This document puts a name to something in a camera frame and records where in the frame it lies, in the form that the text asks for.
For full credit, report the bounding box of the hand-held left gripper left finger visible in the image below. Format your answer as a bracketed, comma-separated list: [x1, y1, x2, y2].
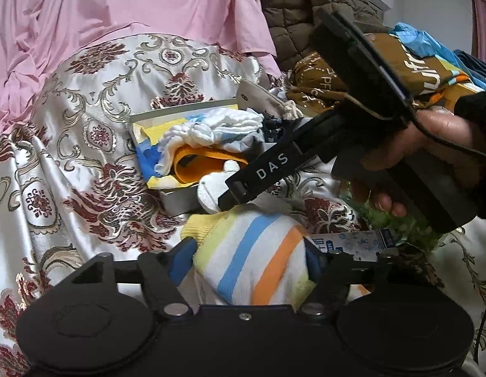
[68, 237, 198, 319]

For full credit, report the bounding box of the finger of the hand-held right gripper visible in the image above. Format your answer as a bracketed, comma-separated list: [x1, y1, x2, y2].
[217, 188, 264, 213]
[224, 137, 320, 203]

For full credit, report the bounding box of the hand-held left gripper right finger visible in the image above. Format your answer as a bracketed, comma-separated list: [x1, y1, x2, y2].
[300, 239, 420, 317]

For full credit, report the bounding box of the white sock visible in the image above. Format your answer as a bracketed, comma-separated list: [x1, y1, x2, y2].
[198, 160, 243, 213]

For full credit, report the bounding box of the clear zip bag of masks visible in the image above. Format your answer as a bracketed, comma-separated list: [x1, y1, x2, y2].
[309, 228, 396, 262]

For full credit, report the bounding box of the black cloth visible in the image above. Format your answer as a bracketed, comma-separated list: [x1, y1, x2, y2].
[262, 115, 292, 143]

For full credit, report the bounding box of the grey box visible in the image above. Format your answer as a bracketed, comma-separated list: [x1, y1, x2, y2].
[131, 98, 267, 215]

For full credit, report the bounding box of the orange ribbed knit cloth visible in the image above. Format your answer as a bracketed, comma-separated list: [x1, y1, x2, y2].
[174, 145, 249, 185]

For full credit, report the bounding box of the striped pastel sock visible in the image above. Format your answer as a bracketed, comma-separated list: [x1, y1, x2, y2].
[182, 210, 318, 307]

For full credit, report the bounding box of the white crinkled muslin cloth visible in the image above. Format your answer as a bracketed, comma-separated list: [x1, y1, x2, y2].
[154, 110, 263, 177]

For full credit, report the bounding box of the beige drawstring pouch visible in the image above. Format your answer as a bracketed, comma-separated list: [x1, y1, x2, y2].
[236, 79, 306, 120]

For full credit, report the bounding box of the person's right hand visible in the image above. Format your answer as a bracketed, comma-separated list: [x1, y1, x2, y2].
[350, 108, 479, 218]

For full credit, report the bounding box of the brown printed blanket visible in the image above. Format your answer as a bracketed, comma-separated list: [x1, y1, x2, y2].
[286, 31, 479, 116]

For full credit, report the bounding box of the brown quilted jacket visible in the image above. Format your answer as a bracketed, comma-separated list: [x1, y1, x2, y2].
[259, 0, 390, 73]

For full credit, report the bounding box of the clear bag of green bits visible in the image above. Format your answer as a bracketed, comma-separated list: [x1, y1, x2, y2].
[341, 183, 444, 252]

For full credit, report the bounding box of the dark blue cloth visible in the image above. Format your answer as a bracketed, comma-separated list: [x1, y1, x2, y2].
[453, 49, 486, 89]

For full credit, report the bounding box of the pink curtain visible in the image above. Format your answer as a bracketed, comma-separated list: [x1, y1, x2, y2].
[472, 0, 486, 57]

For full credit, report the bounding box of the floral satin bedspread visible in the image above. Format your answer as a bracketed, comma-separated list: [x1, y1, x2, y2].
[0, 33, 486, 377]

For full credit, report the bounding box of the pink cloth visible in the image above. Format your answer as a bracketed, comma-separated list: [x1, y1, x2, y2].
[0, 0, 300, 134]

